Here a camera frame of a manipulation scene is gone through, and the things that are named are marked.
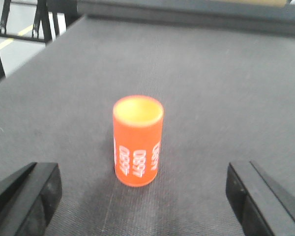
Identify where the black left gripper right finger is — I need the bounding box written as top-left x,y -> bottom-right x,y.
226,161 -> 295,236

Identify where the orange cylindrical capacitor 4680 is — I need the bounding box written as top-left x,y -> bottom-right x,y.
113,95 -> 164,187

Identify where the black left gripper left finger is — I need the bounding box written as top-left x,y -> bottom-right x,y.
0,162 -> 62,236

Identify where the black-legged side table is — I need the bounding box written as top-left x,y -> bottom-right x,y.
0,0 -> 66,76

